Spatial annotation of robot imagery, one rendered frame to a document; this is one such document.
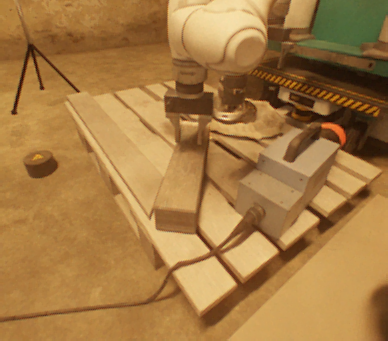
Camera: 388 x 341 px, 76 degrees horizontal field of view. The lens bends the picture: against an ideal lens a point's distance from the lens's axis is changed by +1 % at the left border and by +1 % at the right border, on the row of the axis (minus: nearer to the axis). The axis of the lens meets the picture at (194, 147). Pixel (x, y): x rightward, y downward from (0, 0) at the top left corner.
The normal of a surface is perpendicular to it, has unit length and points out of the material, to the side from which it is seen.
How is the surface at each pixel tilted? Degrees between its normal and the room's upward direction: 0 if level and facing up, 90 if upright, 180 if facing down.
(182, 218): 90
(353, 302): 0
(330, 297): 0
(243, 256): 0
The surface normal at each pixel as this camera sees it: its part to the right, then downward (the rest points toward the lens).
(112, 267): 0.03, -0.83
